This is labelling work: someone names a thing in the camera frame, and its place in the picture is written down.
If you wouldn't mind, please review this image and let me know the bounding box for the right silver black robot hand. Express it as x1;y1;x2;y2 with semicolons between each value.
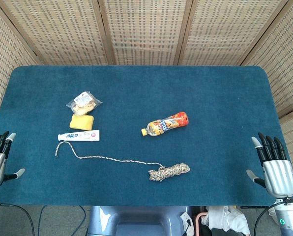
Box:
246;132;293;197

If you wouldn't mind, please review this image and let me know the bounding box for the beige speckled rope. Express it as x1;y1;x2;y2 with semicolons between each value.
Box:
55;142;191;182

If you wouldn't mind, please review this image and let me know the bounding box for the white crumpled cloth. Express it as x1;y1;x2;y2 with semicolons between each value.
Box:
202;206;251;236

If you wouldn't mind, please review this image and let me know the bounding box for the white toothpaste tube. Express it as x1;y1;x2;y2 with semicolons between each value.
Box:
58;130;100;142

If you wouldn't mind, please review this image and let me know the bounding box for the yellow sponge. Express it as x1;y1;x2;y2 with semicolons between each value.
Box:
69;114;95;130

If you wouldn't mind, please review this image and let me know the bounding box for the white power strip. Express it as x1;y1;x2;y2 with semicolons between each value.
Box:
180;211;195;234

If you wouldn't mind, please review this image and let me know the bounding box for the clear snack bag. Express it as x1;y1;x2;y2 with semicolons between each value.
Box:
65;91;103;116

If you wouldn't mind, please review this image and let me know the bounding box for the orange label drink bottle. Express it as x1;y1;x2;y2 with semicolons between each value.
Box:
141;111;189;137

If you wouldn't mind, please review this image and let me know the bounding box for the grey-blue robot torso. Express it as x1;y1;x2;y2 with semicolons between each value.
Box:
87;206;194;236

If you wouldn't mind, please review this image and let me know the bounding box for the blue table cloth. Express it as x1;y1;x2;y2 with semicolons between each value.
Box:
0;65;293;207

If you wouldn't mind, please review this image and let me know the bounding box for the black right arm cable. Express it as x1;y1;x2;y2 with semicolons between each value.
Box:
253;201;285;236

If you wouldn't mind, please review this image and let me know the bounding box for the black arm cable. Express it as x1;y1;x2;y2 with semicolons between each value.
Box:
0;202;36;236
253;201;285;236

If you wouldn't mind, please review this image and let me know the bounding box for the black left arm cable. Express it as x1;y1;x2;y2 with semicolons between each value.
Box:
0;202;36;236

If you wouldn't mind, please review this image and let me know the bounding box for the pink tube frame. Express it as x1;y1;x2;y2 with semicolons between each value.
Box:
195;212;208;236

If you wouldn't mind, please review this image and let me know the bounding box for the blue floor cable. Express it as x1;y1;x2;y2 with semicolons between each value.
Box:
77;206;88;236

